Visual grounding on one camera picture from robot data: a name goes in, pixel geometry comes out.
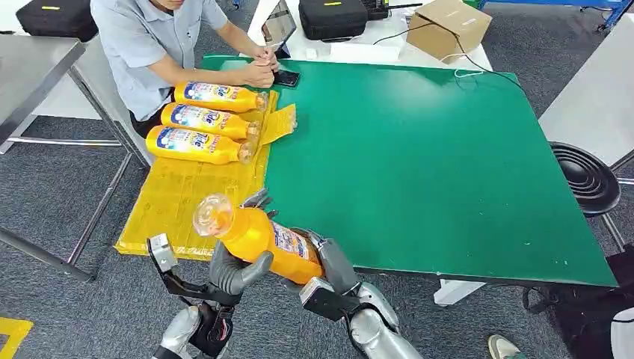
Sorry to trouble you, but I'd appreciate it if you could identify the green table mat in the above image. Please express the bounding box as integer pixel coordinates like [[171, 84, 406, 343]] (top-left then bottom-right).
[[202, 53, 619, 289]]

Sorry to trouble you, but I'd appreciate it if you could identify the white cable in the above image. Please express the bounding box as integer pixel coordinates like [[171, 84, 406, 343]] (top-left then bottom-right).
[[440, 52, 487, 79]]

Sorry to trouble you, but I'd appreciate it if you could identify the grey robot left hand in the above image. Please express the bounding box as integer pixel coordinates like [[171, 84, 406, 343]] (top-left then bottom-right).
[[209, 188, 280, 297]]

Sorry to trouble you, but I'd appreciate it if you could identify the person's shoe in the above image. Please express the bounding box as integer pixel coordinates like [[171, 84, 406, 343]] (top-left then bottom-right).
[[487, 334, 529, 359]]

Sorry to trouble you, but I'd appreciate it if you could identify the black cable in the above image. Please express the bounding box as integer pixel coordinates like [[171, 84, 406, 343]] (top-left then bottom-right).
[[372, 20, 529, 95]]

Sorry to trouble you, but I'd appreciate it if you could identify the black round stool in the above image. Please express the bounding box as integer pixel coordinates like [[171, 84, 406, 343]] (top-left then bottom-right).
[[548, 141, 627, 254]]

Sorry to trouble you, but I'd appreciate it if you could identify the black smartphone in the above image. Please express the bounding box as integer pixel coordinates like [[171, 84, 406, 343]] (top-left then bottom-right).
[[272, 69, 301, 88]]

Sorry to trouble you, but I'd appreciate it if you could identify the yellow sheet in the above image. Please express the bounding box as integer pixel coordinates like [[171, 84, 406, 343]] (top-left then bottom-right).
[[114, 90, 298, 262]]

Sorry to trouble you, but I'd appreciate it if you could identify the person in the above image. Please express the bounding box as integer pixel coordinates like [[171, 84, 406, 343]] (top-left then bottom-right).
[[90, 0, 281, 140]]

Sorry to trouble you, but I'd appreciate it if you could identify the orange drink bottle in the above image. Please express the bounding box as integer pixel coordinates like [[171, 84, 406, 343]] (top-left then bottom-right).
[[145, 125, 259, 165], [160, 102, 262, 141], [173, 81, 269, 114], [191, 193, 325, 286]]

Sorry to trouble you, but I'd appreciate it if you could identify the black bag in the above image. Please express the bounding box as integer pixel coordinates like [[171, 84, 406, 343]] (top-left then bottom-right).
[[522, 252, 634, 359]]

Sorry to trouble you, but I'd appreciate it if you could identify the cardboard box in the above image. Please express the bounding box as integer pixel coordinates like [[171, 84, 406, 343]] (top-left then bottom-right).
[[406, 0, 493, 64]]

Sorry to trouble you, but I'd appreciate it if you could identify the yellow floor tape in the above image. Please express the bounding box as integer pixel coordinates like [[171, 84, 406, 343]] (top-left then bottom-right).
[[0, 316, 34, 359]]

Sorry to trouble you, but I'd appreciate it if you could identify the grey table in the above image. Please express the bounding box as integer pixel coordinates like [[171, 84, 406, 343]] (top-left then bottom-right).
[[538, 14, 634, 170]]

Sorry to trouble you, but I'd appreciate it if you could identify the steel table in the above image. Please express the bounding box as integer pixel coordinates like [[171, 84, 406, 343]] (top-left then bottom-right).
[[0, 33, 152, 283]]

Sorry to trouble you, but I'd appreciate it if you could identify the white table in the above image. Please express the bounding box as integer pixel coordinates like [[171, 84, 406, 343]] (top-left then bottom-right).
[[240, 0, 493, 73]]

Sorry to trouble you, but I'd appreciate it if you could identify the black radio device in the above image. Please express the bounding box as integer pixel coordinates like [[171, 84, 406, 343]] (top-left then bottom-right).
[[360, 0, 425, 22]]

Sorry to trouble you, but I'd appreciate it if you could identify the blue metal frame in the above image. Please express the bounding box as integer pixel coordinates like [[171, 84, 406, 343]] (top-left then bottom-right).
[[475, 0, 634, 33]]

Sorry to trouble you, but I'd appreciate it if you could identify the black carry case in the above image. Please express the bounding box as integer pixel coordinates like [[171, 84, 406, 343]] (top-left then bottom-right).
[[16, 0, 99, 43], [298, 0, 369, 42]]

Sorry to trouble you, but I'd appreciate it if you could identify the white table leg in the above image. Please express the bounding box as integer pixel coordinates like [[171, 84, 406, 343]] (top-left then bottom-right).
[[433, 280, 487, 307]]

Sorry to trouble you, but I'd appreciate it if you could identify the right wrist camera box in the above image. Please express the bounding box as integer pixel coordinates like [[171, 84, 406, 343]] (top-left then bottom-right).
[[299, 277, 363, 322]]

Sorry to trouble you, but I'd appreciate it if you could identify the tablet on stand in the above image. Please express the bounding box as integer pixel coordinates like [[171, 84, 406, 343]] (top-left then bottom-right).
[[261, 0, 298, 59]]

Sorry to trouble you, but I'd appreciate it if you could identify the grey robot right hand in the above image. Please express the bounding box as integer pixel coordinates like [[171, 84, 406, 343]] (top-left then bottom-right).
[[292, 227, 361, 297]]

